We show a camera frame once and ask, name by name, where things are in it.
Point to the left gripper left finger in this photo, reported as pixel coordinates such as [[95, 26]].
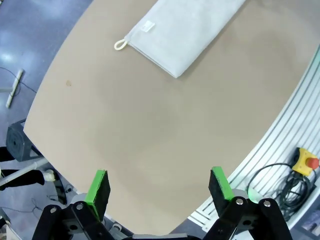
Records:
[[100, 195]]

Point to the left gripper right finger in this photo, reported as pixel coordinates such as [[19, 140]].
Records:
[[217, 192]]

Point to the white towel with loop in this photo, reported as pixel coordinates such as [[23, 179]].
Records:
[[180, 37]]

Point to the white slotted aluminium base plate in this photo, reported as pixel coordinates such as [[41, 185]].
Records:
[[280, 150]]

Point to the yellow emergency stop button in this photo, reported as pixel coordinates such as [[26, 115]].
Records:
[[303, 160]]

